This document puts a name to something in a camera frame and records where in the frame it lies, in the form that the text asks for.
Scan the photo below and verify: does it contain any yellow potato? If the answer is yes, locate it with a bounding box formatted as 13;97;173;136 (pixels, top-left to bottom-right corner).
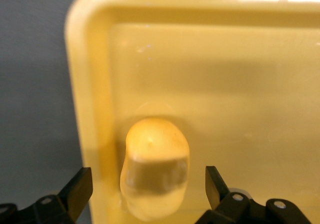
119;117;191;221

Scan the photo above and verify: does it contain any yellow plastic tray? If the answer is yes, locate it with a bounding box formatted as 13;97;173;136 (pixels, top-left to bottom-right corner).
64;0;320;224

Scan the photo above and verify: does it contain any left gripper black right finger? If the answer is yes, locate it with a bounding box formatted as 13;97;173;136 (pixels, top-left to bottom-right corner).
196;165;311;224

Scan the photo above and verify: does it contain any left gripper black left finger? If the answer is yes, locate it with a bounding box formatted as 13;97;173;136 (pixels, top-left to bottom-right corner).
0;167;94;224

